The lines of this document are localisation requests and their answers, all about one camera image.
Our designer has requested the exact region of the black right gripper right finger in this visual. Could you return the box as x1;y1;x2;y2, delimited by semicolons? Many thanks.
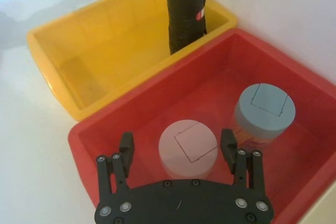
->
220;128;265;197

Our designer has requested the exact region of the yellow plastic bin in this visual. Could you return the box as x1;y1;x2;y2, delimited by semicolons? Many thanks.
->
26;0;238;122

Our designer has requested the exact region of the jar with blue lid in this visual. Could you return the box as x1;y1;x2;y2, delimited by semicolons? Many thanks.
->
230;83;297;154

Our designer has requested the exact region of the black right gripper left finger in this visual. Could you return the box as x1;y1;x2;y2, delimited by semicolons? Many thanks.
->
95;131;135;205

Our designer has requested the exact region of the red plastic bin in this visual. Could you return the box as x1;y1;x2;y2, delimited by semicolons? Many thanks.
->
67;27;336;224

